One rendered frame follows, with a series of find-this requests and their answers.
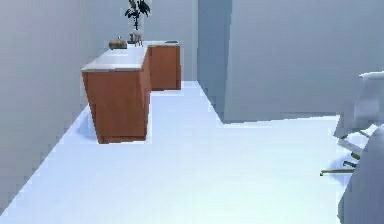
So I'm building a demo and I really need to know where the dark green house plant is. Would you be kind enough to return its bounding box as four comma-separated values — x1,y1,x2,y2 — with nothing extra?
124,0,152,45

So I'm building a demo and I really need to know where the white rack with green bars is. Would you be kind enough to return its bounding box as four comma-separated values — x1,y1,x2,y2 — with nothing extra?
319,123,381,177

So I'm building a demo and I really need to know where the small white and brown figurine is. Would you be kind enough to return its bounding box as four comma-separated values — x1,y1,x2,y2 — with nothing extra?
132,29,144,48

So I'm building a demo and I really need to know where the brown loaf shaped object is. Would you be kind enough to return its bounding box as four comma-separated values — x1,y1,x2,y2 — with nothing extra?
108,36,129,51

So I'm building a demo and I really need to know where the brown cabinet with white top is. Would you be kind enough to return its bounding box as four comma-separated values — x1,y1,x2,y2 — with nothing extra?
80,40,183,145

